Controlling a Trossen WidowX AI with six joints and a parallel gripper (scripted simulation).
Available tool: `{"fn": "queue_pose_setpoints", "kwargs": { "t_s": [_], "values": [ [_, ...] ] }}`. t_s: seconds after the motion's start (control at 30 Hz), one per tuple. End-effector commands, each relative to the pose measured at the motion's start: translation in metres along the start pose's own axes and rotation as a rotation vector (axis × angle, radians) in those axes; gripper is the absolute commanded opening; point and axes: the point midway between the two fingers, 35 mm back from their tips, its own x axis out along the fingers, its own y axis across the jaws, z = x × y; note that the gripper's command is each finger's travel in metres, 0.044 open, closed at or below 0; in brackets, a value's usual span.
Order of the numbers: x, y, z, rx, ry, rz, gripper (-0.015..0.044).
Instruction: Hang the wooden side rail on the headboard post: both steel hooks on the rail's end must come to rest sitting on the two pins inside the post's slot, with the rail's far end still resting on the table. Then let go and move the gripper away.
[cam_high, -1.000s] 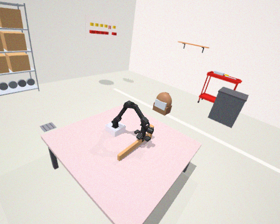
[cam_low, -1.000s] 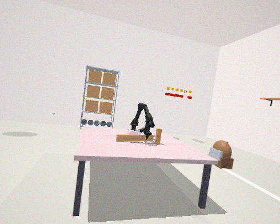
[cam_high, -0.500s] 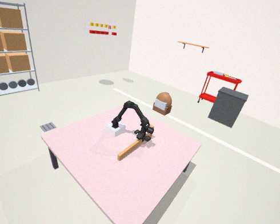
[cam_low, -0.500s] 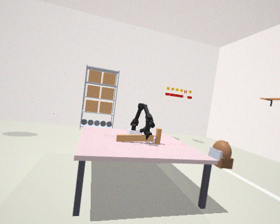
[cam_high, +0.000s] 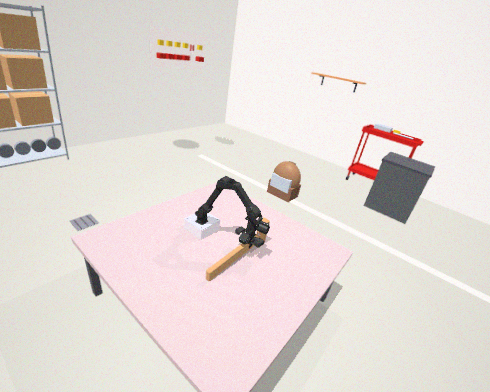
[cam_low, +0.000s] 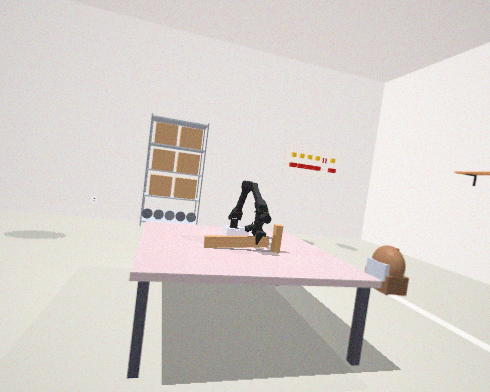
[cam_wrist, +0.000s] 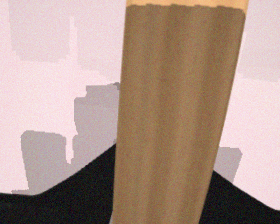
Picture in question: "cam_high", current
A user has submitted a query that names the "wooden board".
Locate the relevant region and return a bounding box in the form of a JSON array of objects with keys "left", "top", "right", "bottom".
[{"left": 205, "top": 243, "right": 254, "bottom": 281}]

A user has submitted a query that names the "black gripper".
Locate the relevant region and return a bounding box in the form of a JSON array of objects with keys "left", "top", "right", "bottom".
[{"left": 235, "top": 226, "right": 264, "bottom": 249}]

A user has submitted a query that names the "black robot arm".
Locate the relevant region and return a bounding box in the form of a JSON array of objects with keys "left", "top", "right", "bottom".
[{"left": 195, "top": 176, "right": 270, "bottom": 245}]

